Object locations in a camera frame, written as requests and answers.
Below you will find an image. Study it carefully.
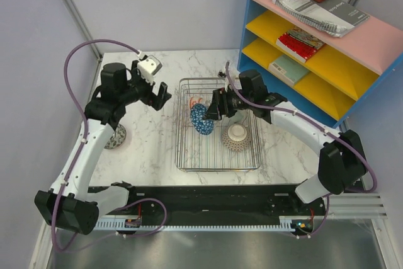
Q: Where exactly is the grey patterned bowl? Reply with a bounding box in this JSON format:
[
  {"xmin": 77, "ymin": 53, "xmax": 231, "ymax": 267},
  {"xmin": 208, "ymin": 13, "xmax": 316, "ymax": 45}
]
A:
[{"xmin": 105, "ymin": 123, "xmax": 127, "ymax": 150}]

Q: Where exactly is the light green book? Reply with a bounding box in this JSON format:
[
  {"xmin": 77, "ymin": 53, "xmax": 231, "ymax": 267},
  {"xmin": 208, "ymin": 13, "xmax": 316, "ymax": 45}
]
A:
[{"xmin": 268, "ymin": 55, "xmax": 309, "ymax": 87}]

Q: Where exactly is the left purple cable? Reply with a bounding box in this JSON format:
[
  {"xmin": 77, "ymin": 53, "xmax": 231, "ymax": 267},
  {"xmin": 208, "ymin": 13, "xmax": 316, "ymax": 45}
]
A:
[{"xmin": 50, "ymin": 39, "xmax": 167, "ymax": 253}]

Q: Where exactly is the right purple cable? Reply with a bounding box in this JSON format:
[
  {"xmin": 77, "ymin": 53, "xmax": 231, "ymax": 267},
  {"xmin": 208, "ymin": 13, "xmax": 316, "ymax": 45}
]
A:
[{"xmin": 225, "ymin": 61, "xmax": 378, "ymax": 240}]

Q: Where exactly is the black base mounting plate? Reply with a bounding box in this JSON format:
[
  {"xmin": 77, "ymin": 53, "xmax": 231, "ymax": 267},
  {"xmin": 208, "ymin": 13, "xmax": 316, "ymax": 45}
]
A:
[{"xmin": 112, "ymin": 185, "xmax": 326, "ymax": 225}]

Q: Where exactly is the colourful wooden shelf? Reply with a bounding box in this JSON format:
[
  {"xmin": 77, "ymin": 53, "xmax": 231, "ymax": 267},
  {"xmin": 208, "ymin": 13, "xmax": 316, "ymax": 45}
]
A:
[{"xmin": 238, "ymin": 0, "xmax": 402, "ymax": 127}]

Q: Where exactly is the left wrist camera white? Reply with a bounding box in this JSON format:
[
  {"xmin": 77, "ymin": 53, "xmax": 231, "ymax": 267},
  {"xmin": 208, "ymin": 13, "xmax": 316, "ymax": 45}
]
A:
[{"xmin": 137, "ymin": 55, "xmax": 162, "ymax": 84}]

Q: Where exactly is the spiral bound notebook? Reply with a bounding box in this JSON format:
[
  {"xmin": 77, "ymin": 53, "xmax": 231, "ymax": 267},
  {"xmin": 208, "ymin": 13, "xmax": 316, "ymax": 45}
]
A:
[{"xmin": 272, "ymin": 0, "xmax": 355, "ymax": 38}]

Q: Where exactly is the aluminium frame rail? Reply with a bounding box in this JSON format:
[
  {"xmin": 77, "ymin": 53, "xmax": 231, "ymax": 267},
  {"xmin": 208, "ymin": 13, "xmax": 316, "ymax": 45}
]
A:
[{"xmin": 327, "ymin": 193, "xmax": 387, "ymax": 220}]

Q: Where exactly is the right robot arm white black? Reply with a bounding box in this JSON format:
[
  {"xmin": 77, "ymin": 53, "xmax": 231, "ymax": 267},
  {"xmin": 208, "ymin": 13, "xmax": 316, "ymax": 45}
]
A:
[{"xmin": 203, "ymin": 69, "xmax": 370, "ymax": 215}]

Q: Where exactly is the blue patterned bowl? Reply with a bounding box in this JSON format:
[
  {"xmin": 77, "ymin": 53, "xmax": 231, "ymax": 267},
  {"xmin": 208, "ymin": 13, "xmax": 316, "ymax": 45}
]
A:
[{"xmin": 190, "ymin": 103, "xmax": 214, "ymax": 135}]

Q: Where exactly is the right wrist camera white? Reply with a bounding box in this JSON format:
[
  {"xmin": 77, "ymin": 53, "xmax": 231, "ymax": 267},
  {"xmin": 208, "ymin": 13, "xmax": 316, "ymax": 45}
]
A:
[{"xmin": 217, "ymin": 70, "xmax": 230, "ymax": 89}]

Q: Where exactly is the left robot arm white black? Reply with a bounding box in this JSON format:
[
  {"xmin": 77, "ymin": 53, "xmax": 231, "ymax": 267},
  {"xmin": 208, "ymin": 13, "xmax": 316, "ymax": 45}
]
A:
[{"xmin": 34, "ymin": 56, "xmax": 171, "ymax": 235}]

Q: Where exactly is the grey setup guide booklet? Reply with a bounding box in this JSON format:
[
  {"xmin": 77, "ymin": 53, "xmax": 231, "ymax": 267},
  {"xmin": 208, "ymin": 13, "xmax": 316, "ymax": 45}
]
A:
[{"xmin": 294, "ymin": 0, "xmax": 370, "ymax": 37}]

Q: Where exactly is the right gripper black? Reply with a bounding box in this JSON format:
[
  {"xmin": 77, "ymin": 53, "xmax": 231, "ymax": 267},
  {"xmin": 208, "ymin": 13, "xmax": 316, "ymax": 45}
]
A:
[{"xmin": 201, "ymin": 86, "xmax": 253, "ymax": 122}]

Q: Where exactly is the metal wire dish rack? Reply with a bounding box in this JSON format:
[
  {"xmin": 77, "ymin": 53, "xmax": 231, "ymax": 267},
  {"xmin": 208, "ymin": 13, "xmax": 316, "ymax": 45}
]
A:
[{"xmin": 174, "ymin": 77, "xmax": 262, "ymax": 172}]

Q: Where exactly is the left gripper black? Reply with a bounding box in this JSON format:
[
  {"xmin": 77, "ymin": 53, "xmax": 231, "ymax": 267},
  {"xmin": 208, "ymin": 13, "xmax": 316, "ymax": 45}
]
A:
[{"xmin": 119, "ymin": 60, "xmax": 171, "ymax": 111}]

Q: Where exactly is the brown patterned bowl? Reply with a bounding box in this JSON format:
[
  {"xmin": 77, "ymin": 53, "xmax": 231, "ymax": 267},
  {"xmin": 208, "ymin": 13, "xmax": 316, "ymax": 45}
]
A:
[{"xmin": 222, "ymin": 123, "xmax": 251, "ymax": 152}]

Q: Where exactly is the red patterned book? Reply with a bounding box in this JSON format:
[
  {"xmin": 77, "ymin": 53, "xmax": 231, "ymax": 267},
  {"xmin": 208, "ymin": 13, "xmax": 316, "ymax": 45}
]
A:
[{"xmin": 276, "ymin": 26, "xmax": 325, "ymax": 63}]

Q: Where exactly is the purple cable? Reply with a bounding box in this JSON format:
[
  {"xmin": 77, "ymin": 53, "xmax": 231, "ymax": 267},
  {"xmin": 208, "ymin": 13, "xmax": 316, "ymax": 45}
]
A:
[
  {"xmin": 225, "ymin": 61, "xmax": 378, "ymax": 240},
  {"xmin": 50, "ymin": 39, "xmax": 167, "ymax": 253}
]

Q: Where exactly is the light blue cable duct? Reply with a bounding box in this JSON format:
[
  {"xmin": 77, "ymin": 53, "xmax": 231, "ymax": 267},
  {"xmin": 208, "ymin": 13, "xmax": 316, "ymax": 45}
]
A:
[{"xmin": 94, "ymin": 215, "xmax": 314, "ymax": 232}]

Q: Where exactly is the green glass bowl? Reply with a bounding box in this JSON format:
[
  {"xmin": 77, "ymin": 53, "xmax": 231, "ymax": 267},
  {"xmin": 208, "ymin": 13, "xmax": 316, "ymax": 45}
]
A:
[{"xmin": 229, "ymin": 110, "xmax": 249, "ymax": 125}]

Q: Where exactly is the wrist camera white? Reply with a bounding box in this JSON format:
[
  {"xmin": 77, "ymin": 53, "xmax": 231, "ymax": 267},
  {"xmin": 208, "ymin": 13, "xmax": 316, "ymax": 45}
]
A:
[
  {"xmin": 217, "ymin": 70, "xmax": 230, "ymax": 89},
  {"xmin": 137, "ymin": 55, "xmax": 162, "ymax": 84}
]

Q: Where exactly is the orange patterned glass bowl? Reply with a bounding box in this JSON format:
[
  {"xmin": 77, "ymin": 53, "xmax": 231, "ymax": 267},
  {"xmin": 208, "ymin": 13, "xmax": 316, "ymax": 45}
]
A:
[{"xmin": 189, "ymin": 96, "xmax": 207, "ymax": 109}]

